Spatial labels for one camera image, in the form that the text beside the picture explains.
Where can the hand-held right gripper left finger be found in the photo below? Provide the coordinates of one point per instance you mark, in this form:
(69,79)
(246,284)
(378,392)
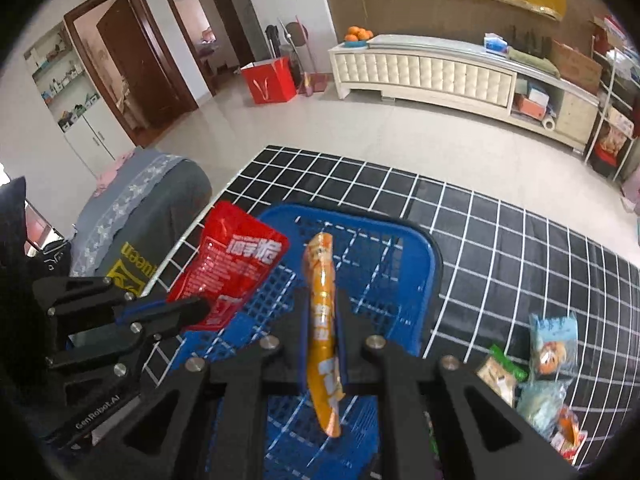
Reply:
(292,340)

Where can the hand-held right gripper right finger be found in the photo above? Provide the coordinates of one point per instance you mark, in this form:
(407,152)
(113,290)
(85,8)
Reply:
(350,340)

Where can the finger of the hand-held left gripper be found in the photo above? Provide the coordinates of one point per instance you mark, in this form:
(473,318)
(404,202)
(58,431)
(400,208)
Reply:
(175,316)
(75,289)

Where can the orange sausage stick packet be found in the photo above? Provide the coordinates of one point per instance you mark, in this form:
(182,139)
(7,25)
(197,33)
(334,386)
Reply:
(322,360)

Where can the blue plastic basket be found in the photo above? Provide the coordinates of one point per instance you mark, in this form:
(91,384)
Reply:
(390,280)

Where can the red snack packet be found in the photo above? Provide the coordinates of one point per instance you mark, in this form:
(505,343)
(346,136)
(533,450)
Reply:
(230,260)

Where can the green-edged cracker packet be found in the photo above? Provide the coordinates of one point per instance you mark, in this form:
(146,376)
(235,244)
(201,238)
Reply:
(497,375)

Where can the pale green snack packet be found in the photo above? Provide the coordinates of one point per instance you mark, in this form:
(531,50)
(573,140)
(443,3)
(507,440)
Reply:
(537,405)

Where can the light blue bun packet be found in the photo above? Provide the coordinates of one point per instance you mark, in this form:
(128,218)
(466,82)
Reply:
(552,345)

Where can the grey sofa cover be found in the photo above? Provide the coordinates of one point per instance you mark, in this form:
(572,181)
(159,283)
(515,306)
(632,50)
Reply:
(165,200)

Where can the pink cloth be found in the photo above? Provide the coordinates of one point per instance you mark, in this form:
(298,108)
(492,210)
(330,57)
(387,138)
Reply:
(114,172)

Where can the brown wooden door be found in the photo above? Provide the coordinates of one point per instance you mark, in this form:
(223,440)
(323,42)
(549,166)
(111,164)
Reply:
(135,60)

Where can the orange snack bar packet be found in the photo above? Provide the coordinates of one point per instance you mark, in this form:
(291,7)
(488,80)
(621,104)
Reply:
(570,430)

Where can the red paper bag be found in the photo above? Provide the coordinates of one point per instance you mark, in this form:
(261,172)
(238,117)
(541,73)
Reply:
(267,80)

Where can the white tufted tv cabinet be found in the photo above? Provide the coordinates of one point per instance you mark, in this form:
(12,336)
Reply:
(425,72)

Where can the white paper roll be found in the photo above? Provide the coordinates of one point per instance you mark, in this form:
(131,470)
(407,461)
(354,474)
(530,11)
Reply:
(549,124)

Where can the blue bowl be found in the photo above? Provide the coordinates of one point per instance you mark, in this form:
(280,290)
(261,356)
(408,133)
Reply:
(356,43)

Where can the pile of oranges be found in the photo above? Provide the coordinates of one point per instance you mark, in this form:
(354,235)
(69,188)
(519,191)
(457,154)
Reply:
(359,34)

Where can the pink bag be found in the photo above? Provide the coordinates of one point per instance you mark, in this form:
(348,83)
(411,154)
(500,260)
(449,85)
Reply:
(631,190)

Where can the blue white tissue box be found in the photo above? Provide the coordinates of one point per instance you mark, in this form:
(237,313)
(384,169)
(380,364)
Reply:
(496,43)

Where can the green cushion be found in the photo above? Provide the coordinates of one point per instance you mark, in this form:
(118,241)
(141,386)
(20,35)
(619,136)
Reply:
(532,60)

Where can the brown cardboard box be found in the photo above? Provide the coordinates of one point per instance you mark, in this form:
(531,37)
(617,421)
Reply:
(575,67)

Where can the white metal rack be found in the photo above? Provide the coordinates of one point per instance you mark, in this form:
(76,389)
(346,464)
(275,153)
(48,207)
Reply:
(611,75)

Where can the white wall shelf cabinet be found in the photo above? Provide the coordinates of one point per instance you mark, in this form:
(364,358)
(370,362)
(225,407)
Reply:
(92,135)

